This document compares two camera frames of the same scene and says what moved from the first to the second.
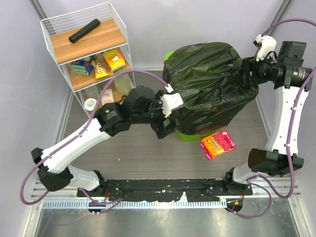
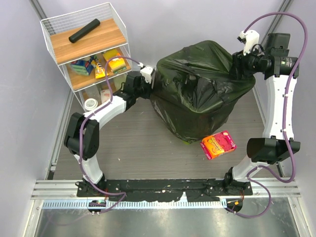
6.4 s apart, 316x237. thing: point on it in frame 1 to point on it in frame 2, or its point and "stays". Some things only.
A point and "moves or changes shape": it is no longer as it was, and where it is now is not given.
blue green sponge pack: [83, 66] stays
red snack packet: [217, 143] stays
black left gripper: [160, 127] to [148, 88]
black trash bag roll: [95, 23] stays
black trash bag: [209, 76] moves or changes shape
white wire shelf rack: [91, 46] stays
